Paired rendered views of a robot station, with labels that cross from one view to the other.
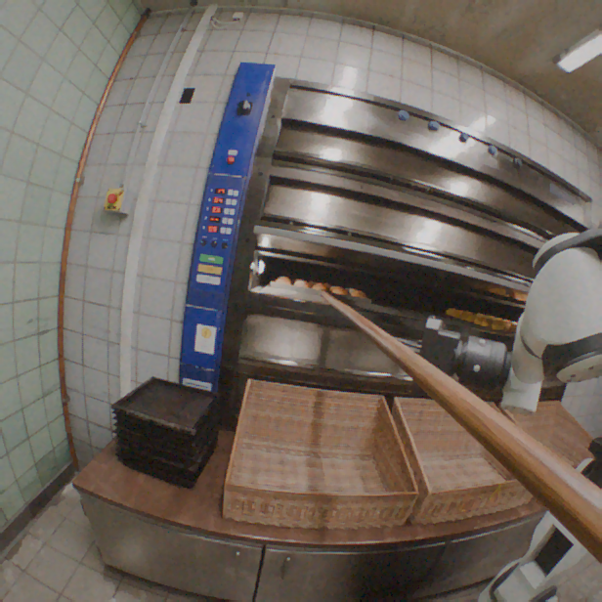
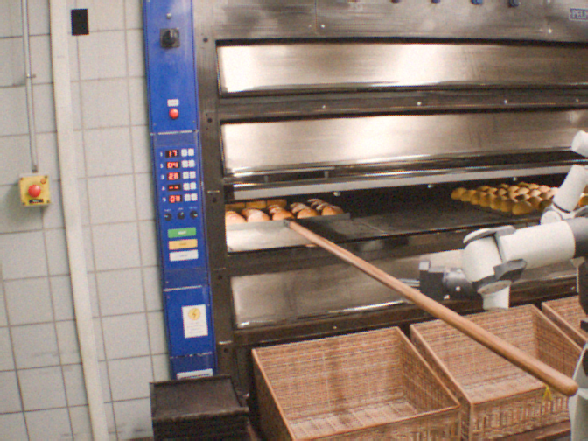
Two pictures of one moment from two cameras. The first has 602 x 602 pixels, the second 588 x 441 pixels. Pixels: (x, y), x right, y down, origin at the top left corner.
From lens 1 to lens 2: 125 cm
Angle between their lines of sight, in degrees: 13
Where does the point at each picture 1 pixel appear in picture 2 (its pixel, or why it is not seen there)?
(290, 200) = (250, 143)
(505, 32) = not seen: outside the picture
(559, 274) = (471, 252)
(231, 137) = (164, 82)
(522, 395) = (493, 299)
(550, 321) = (470, 271)
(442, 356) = (434, 285)
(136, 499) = not seen: outside the picture
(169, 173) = (94, 139)
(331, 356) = (332, 298)
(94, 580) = not seen: outside the picture
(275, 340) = (269, 299)
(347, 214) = (314, 143)
